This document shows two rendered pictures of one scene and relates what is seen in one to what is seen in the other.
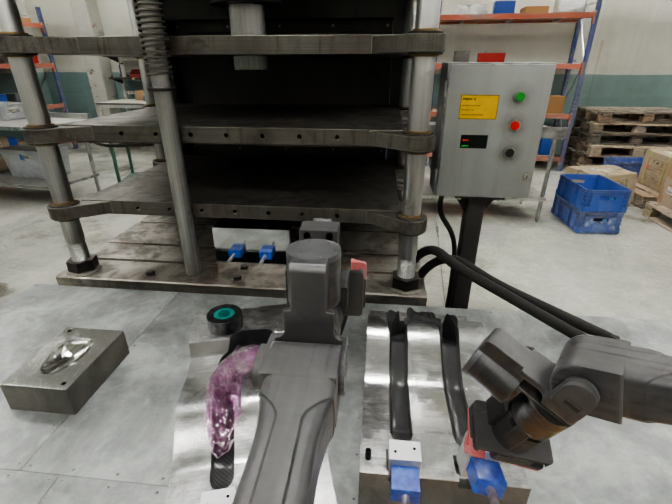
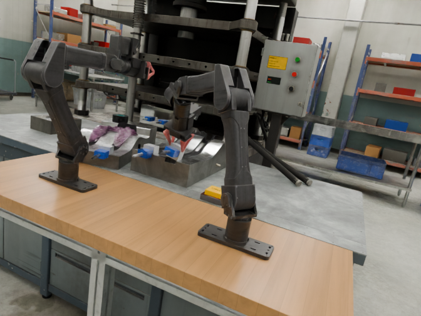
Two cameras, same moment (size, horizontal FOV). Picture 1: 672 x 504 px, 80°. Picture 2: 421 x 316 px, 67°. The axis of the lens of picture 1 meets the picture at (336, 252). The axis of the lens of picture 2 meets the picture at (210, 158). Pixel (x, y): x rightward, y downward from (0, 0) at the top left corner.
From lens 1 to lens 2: 99 cm
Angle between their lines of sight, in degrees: 19
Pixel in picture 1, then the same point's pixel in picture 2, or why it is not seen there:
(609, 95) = not seen: outside the picture
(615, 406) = (184, 88)
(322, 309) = (116, 48)
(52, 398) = (45, 125)
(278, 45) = (189, 22)
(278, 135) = (180, 62)
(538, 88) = (307, 56)
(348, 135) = (210, 66)
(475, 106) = (275, 62)
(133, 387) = not seen: hidden behind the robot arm
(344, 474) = not seen: hidden behind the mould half
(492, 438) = (170, 125)
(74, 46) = (109, 14)
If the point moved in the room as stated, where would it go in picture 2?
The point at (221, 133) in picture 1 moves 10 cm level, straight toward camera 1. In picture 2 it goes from (156, 57) to (153, 57)
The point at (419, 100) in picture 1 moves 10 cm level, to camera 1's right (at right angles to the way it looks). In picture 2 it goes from (240, 50) to (258, 52)
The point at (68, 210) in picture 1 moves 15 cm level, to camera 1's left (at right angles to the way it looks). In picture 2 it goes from (83, 83) to (66, 79)
